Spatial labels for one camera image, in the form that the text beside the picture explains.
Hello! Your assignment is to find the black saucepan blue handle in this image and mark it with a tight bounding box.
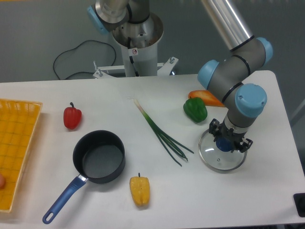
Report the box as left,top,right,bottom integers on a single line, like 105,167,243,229
42,130,126,224

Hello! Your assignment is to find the red bell pepper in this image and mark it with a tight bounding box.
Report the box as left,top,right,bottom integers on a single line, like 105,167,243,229
63,102,82,130

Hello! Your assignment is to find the green spring onion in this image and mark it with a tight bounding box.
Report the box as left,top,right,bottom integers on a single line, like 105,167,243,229
133,99,194,166

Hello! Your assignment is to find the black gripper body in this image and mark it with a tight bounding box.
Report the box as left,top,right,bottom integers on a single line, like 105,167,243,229
215,123,245,153

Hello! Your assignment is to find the brown egg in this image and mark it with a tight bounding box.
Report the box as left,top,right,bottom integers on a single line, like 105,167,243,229
0,174,6,189

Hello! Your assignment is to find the glass lid blue knob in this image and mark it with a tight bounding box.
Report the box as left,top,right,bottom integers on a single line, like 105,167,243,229
198,130,248,172

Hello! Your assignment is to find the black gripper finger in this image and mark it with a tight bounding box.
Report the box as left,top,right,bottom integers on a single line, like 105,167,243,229
209,118,220,142
235,138,253,153

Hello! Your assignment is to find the yellow bell pepper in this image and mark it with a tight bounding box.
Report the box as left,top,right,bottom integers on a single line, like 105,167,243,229
129,173,150,207

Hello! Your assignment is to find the green bell pepper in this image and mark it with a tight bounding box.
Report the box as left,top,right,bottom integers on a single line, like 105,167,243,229
183,97,208,123

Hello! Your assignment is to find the black object table corner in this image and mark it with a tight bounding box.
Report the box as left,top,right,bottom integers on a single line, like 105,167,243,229
293,193,305,218

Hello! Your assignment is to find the yellow woven basket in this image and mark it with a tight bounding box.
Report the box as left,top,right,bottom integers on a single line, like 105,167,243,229
0,99,42,213

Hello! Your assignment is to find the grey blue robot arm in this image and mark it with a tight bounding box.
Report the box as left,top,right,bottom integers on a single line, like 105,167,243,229
87,0,273,152

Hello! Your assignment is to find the orange baguette bread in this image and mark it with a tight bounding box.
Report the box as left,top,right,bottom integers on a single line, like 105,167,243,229
188,90,224,107

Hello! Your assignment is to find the black cable on floor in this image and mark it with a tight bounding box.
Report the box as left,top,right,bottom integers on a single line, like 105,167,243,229
52,40,117,80

